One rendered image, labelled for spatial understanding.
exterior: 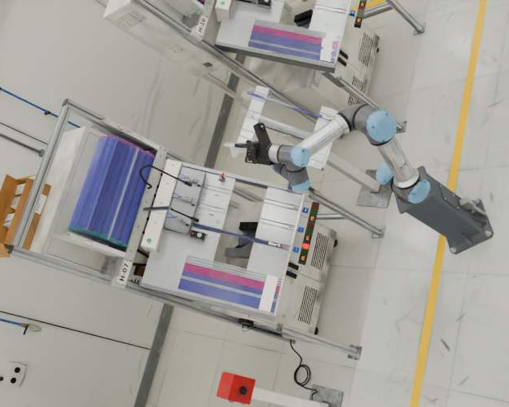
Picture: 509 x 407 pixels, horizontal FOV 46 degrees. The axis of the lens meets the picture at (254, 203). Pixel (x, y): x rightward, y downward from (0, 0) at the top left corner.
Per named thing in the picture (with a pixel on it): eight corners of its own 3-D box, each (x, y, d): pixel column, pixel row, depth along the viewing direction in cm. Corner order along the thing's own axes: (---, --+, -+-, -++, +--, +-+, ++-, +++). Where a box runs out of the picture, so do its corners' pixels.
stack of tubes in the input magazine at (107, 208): (156, 154, 310) (111, 132, 293) (126, 247, 296) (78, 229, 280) (143, 157, 319) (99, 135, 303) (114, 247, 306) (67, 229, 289)
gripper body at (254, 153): (242, 161, 240) (267, 165, 233) (243, 140, 238) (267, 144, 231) (254, 160, 246) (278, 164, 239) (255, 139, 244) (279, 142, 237)
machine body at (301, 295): (342, 234, 385) (277, 200, 347) (319, 341, 366) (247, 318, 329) (274, 234, 433) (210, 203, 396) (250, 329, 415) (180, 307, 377)
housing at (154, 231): (185, 169, 329) (182, 161, 315) (160, 254, 316) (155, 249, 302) (171, 166, 329) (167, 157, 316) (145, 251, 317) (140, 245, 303)
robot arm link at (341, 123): (355, 92, 254) (262, 155, 245) (370, 98, 245) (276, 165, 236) (361, 114, 261) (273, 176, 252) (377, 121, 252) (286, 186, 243)
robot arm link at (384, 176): (398, 165, 286) (381, 154, 278) (417, 176, 276) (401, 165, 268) (384, 186, 288) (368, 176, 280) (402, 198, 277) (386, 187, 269)
